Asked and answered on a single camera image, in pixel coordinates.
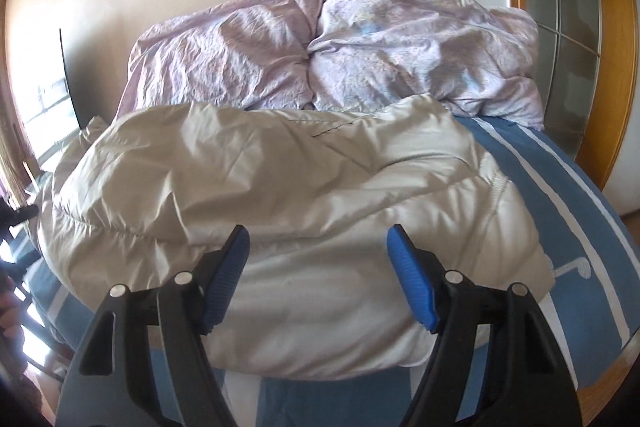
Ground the black flat screen television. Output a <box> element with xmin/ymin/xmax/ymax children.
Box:
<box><xmin>21</xmin><ymin>27</ymin><xmax>94</xmax><ymax>178</ymax></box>

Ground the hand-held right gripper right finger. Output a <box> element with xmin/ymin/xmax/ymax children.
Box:
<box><xmin>386</xmin><ymin>224</ymin><xmax>584</xmax><ymax>427</ymax></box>

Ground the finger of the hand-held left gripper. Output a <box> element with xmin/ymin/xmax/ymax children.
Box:
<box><xmin>0</xmin><ymin>204</ymin><xmax>39</xmax><ymax>228</ymax></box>

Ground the wooden framed glass door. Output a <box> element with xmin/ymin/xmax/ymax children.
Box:
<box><xmin>495</xmin><ymin>0</ymin><xmax>640</xmax><ymax>210</ymax></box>

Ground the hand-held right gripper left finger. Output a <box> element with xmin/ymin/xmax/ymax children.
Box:
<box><xmin>56</xmin><ymin>225</ymin><xmax>251</xmax><ymax>427</ymax></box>

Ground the crumpled purple quilt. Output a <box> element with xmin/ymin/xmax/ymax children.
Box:
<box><xmin>115</xmin><ymin>0</ymin><xmax>546</xmax><ymax>131</ymax></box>

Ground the beige puffer jacket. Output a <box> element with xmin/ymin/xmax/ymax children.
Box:
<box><xmin>36</xmin><ymin>94</ymin><xmax>557</xmax><ymax>381</ymax></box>

